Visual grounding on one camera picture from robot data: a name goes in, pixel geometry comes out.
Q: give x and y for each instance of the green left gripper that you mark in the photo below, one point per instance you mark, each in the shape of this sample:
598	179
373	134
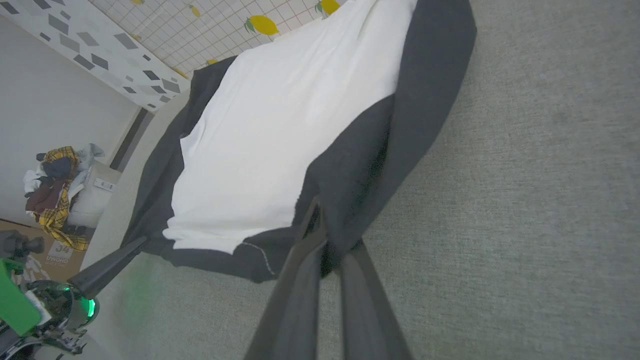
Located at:
17	300

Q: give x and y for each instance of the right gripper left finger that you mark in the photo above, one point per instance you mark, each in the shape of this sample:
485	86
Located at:
300	300

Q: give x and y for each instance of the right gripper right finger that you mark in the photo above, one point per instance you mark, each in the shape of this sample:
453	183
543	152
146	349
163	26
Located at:
365	310

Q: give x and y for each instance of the black and white shirt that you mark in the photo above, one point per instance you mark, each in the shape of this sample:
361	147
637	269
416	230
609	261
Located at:
280	125

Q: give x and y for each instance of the cardboard box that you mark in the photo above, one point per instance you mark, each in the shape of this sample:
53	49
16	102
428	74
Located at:
60	255

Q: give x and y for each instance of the yellow plaid garment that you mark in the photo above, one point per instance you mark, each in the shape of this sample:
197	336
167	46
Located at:
57	220

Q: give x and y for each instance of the maroon garment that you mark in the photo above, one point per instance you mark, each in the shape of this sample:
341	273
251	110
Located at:
45	195

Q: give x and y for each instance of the grey garment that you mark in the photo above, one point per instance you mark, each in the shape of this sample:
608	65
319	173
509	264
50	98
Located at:
90	155

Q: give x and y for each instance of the lemon print partition screen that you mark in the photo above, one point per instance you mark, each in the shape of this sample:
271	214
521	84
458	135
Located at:
210	30

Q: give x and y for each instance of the white grey patterned wall panel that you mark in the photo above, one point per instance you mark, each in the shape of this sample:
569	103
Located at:
100	50

